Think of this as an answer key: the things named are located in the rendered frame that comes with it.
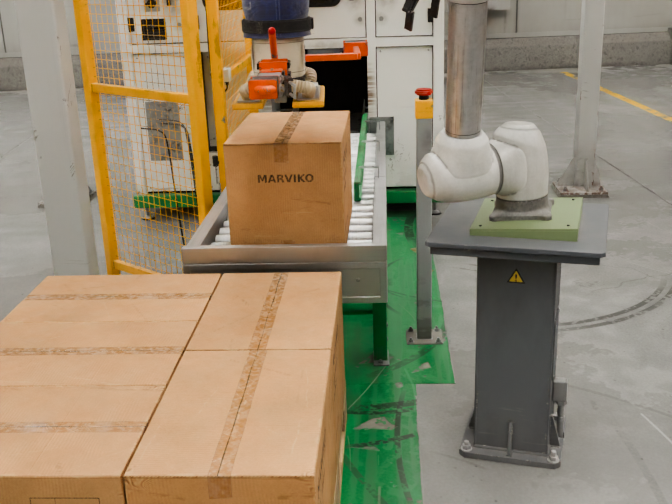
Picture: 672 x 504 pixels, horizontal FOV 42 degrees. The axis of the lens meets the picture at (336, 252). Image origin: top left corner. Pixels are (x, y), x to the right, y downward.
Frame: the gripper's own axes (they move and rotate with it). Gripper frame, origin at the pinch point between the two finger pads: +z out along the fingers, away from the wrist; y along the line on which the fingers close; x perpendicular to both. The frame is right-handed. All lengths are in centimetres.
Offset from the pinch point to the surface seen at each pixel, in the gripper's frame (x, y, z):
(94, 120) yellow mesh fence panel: 147, -43, 98
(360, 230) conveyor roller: -4, -26, 78
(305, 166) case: 2, -52, 37
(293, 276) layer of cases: -17, -76, 59
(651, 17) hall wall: 234, 842, 394
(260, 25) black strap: 23, -53, -8
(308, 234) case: -6, -58, 59
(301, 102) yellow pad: 2, -55, 10
